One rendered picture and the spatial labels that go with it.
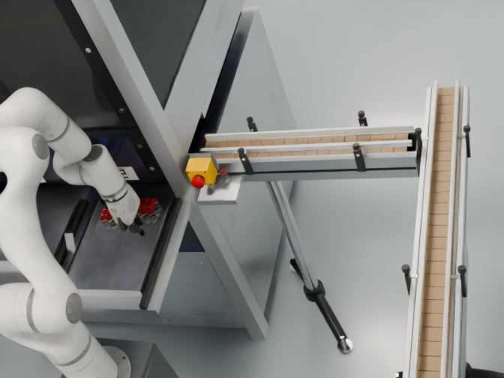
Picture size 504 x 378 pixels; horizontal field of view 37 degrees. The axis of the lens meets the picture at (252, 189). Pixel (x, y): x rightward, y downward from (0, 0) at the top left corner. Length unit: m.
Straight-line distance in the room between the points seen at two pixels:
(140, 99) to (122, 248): 0.51
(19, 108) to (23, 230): 0.28
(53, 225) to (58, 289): 0.78
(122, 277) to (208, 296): 0.64
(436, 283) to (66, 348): 0.93
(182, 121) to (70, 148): 0.46
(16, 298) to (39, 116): 0.43
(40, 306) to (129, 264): 0.56
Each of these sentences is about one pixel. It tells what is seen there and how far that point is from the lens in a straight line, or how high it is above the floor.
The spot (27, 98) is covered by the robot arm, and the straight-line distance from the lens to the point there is 1.84.
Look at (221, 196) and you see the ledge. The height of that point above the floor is 0.88.
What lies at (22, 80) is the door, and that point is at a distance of 2.23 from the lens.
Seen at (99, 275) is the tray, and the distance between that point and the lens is 2.34.
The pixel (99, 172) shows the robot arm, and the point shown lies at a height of 1.22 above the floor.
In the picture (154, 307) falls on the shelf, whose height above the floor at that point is 0.88.
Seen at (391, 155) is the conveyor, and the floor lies 0.93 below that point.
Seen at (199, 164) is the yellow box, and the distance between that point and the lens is 2.26.
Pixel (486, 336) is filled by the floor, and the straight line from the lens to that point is 2.94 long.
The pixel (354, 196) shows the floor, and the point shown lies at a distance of 3.40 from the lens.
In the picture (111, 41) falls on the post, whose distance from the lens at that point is 1.99.
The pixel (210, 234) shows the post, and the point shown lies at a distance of 2.51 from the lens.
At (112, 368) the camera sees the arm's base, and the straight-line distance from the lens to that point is 2.10.
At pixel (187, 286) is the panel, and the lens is 2.83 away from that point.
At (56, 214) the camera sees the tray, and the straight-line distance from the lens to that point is 2.59.
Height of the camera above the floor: 2.56
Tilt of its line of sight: 46 degrees down
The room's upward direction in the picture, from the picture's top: 23 degrees counter-clockwise
